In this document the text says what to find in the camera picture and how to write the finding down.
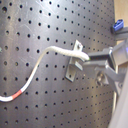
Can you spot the white braided cable red band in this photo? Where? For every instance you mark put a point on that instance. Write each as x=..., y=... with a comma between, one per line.
x=72, y=53

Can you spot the blue clamp at board edge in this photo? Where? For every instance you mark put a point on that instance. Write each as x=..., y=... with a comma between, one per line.
x=118, y=25

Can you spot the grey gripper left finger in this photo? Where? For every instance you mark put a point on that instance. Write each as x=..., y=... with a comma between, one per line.
x=101, y=72

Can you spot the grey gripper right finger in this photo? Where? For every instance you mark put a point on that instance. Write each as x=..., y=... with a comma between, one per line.
x=105, y=54

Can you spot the grey metal cable clip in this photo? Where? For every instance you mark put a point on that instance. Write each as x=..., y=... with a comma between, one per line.
x=74, y=64

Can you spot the black perforated breadboard plate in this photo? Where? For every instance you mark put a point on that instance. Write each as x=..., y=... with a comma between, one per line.
x=27, y=27

